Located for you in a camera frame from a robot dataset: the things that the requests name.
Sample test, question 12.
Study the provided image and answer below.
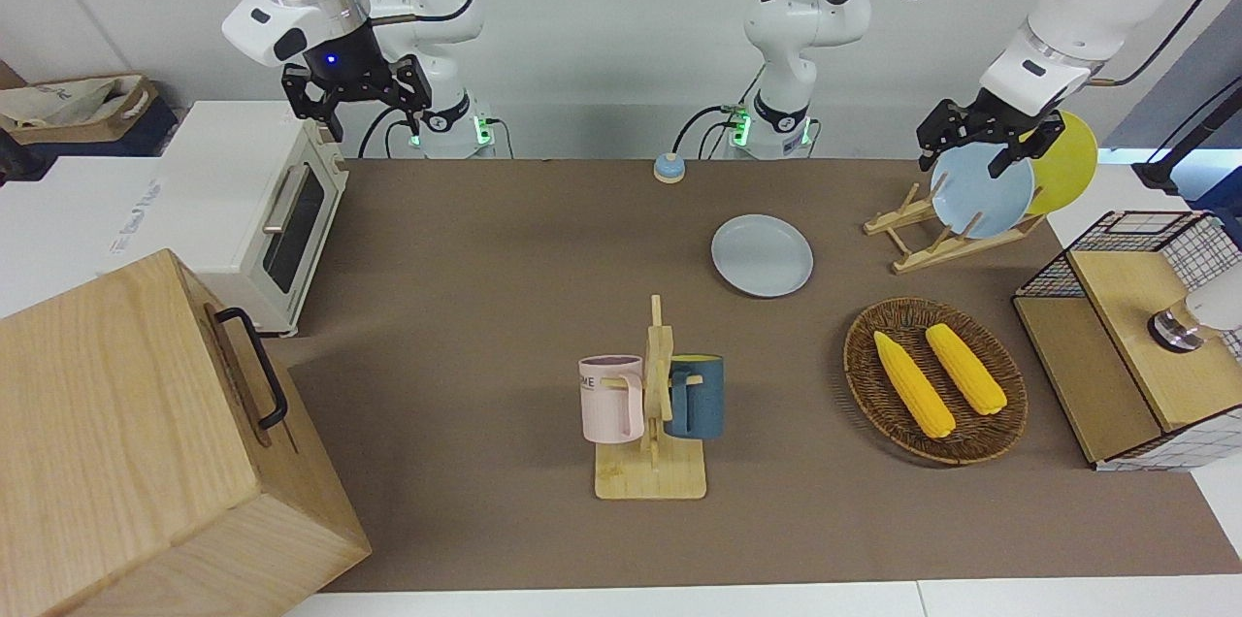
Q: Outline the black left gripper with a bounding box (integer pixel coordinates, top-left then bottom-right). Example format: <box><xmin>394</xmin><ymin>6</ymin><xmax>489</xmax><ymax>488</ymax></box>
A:
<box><xmin>917</xmin><ymin>89</ymin><xmax>1065</xmax><ymax>179</ymax></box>

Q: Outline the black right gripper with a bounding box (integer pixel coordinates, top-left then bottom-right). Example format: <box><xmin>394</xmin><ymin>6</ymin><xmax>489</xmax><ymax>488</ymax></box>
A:
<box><xmin>281</xmin><ymin>54</ymin><xmax>434</xmax><ymax>145</ymax></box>

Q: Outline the gray plate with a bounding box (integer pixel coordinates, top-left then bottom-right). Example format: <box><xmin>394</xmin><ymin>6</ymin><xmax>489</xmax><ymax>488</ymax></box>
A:
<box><xmin>711</xmin><ymin>214</ymin><xmax>814</xmax><ymax>299</ymax></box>

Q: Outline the light blue plate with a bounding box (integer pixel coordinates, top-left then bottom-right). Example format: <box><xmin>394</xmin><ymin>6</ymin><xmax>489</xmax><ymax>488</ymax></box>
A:
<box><xmin>930</xmin><ymin>144</ymin><xmax>1036</xmax><ymax>241</ymax></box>

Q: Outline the wooden plate rack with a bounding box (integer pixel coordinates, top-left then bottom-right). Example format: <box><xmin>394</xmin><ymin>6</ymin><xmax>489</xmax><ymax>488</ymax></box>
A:
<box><xmin>864</xmin><ymin>182</ymin><xmax>1047</xmax><ymax>275</ymax></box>

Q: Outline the yellow plate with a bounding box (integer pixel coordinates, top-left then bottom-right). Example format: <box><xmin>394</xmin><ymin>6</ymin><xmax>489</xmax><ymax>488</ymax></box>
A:
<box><xmin>1024</xmin><ymin>111</ymin><xmax>1099</xmax><ymax>216</ymax></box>

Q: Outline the white toaster oven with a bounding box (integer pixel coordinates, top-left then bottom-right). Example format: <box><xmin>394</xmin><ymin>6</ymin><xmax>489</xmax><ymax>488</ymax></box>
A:
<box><xmin>155</xmin><ymin>100</ymin><xmax>349</xmax><ymax>338</ymax></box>

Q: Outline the brown table mat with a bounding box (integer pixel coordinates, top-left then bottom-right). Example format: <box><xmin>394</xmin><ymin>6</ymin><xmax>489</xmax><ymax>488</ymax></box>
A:
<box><xmin>262</xmin><ymin>158</ymin><xmax>1242</xmax><ymax>594</ymax></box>

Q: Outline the yellow corn cob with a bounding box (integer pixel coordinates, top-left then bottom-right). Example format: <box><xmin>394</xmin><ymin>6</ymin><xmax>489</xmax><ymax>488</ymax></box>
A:
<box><xmin>873</xmin><ymin>331</ymin><xmax>957</xmax><ymax>439</ymax></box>
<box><xmin>925</xmin><ymin>323</ymin><xmax>1008</xmax><ymax>416</ymax></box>

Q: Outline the black stand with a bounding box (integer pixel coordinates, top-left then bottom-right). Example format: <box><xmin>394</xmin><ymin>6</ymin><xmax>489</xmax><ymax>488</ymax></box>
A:
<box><xmin>1133</xmin><ymin>79</ymin><xmax>1242</xmax><ymax>196</ymax></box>

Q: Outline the brown wicker basket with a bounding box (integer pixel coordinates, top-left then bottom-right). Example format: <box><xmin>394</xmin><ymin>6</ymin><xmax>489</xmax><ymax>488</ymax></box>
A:
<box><xmin>843</xmin><ymin>297</ymin><xmax>1030</xmax><ymax>467</ymax></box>

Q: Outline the white and silver cylinder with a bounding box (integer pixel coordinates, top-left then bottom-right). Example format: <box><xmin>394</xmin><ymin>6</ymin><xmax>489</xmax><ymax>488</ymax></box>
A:
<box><xmin>1149</xmin><ymin>263</ymin><xmax>1242</xmax><ymax>353</ymax></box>

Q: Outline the cardboard box with bag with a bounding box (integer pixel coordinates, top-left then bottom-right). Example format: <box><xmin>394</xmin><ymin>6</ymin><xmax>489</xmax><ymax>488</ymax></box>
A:
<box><xmin>0</xmin><ymin>74</ymin><xmax>161</xmax><ymax>147</ymax></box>

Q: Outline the white foam box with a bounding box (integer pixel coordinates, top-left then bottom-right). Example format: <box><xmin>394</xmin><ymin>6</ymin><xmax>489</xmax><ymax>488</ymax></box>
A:
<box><xmin>0</xmin><ymin>156</ymin><xmax>195</xmax><ymax>317</ymax></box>

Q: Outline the dark blue mug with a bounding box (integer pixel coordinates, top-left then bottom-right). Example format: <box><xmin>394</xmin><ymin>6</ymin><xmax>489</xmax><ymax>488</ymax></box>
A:
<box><xmin>664</xmin><ymin>354</ymin><xmax>725</xmax><ymax>440</ymax></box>

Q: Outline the pink mug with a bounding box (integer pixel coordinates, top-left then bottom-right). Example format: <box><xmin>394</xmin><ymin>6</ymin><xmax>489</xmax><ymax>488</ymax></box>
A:
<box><xmin>578</xmin><ymin>355</ymin><xmax>645</xmax><ymax>444</ymax></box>

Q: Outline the wooden cabinet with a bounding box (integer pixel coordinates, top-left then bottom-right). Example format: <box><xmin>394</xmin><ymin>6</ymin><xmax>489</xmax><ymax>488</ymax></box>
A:
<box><xmin>0</xmin><ymin>248</ymin><xmax>373</xmax><ymax>617</ymax></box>

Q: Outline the wooden mug tree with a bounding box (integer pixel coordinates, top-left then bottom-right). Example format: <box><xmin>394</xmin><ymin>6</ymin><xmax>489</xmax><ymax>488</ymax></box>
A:
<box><xmin>594</xmin><ymin>295</ymin><xmax>708</xmax><ymax>501</ymax></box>

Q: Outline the wire and wood shelf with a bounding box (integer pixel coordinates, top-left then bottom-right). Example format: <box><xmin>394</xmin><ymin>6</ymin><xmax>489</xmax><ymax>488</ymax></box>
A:
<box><xmin>1012</xmin><ymin>210</ymin><xmax>1242</xmax><ymax>472</ymax></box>

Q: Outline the black cabinet handle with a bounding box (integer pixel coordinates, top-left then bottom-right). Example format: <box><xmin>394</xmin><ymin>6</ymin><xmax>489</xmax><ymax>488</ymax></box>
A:
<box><xmin>214</xmin><ymin>307</ymin><xmax>290</xmax><ymax>432</ymax></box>

